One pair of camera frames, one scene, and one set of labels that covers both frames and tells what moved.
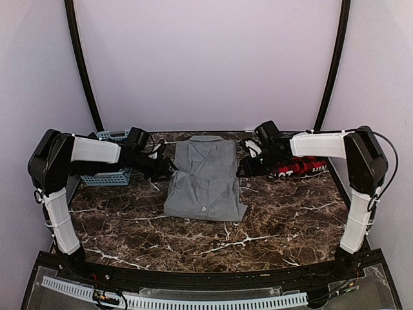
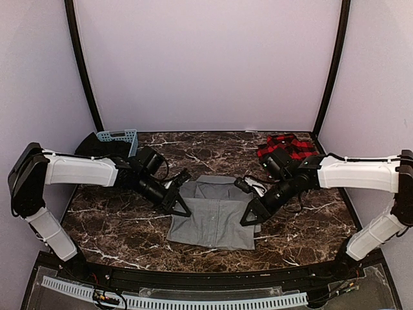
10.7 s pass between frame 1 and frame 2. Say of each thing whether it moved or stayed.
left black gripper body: moved
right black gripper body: moved
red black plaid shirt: moved
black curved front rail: stayed
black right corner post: stayed
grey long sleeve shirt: moved
